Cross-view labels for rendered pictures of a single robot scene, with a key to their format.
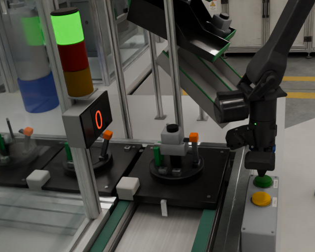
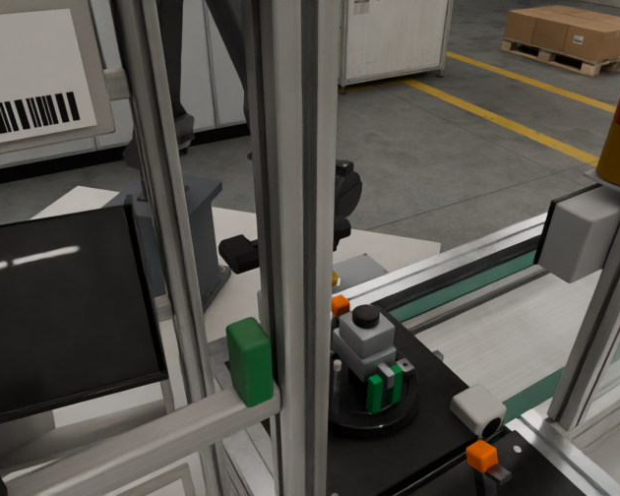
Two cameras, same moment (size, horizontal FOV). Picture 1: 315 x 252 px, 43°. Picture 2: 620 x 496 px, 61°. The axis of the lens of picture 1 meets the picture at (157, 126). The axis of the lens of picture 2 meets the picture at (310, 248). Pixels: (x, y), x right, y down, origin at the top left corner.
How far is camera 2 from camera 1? 1.25 m
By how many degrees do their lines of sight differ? 109
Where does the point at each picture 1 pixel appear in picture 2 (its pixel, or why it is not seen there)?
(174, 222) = not seen: hidden behind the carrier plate
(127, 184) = (482, 395)
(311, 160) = not seen: hidden behind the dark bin
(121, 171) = (460, 470)
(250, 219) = (365, 274)
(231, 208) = (367, 294)
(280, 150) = (72, 411)
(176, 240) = (448, 342)
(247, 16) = not seen: outside the picture
